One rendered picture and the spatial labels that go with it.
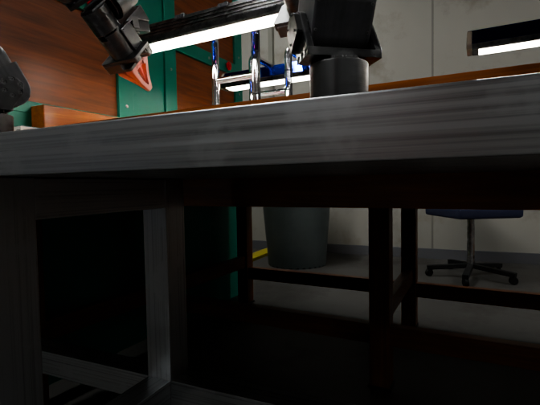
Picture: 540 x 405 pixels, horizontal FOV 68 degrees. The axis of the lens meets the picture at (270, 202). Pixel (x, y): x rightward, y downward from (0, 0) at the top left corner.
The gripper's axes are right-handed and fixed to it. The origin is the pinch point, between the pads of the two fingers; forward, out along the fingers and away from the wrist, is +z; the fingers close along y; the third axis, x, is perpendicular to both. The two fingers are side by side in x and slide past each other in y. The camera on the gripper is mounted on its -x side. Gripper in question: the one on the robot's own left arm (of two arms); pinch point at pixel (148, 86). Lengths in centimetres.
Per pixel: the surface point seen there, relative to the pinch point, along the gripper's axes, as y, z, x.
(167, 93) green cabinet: 47, 35, -50
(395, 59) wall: -8, 156, -235
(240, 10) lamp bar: -14.9, 0.1, -27.9
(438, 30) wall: -40, 146, -250
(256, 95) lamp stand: -8.8, 25.4, -26.8
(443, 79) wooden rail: -65, -2, 14
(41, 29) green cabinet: 48, -11, -22
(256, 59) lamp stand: -8.9, 18.6, -35.1
